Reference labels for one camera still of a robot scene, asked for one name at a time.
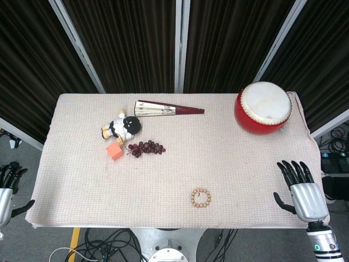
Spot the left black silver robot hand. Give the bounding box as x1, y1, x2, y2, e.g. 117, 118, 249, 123
0, 161, 36, 228

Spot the wooden bead bracelet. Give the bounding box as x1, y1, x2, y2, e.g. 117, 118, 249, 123
190, 187, 212, 209

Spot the aluminium partition frame post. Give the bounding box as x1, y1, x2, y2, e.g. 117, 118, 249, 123
48, 0, 106, 94
310, 108, 349, 140
253, 0, 310, 82
0, 117, 44, 151
174, 0, 191, 93

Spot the plush doll black head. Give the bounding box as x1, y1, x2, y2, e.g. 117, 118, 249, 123
100, 108, 142, 144

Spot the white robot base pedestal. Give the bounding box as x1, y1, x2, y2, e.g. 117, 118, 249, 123
130, 228, 208, 262

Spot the folded paper fan maroon handle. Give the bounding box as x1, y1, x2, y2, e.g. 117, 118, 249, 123
133, 100, 206, 118

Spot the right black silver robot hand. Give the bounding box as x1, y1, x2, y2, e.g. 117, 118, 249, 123
273, 160, 329, 222

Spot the dark ribbed partition panel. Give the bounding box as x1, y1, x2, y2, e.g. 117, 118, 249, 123
0, 0, 103, 142
184, 0, 297, 93
61, 0, 180, 93
268, 0, 349, 133

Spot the white cable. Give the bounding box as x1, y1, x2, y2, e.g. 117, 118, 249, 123
49, 247, 91, 262

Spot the red drum with white skin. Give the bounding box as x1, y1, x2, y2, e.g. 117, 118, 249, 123
233, 81, 294, 136

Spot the dark red grape bunch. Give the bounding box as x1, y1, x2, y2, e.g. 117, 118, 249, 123
125, 139, 166, 158

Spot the beige waffle weave tablecloth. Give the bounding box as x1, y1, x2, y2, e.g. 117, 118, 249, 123
25, 92, 331, 229

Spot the orange cube block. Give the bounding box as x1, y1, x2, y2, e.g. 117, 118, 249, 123
105, 142, 124, 162

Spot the black equipment box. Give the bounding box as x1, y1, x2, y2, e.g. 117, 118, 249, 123
322, 176, 349, 203

